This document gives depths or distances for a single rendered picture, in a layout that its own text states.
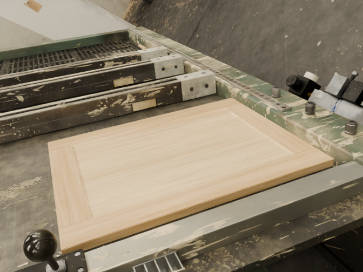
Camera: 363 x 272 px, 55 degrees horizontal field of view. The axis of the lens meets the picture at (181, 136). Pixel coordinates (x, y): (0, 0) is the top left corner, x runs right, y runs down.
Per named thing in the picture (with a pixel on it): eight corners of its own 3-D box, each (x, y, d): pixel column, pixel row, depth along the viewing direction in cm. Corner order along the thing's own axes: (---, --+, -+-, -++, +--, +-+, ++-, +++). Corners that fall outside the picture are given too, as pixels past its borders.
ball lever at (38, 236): (74, 279, 50) (57, 250, 39) (46, 289, 49) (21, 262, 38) (68, 253, 52) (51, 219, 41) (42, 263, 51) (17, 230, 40)
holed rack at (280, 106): (291, 109, 91) (291, 107, 91) (282, 111, 90) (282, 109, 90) (131, 27, 230) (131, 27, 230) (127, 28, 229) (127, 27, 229)
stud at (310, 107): (317, 114, 87) (318, 103, 85) (309, 116, 86) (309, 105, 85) (310, 111, 89) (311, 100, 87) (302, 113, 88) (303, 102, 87)
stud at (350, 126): (358, 134, 76) (361, 122, 74) (350, 137, 75) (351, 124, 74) (350, 130, 78) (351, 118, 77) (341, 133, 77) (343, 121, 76)
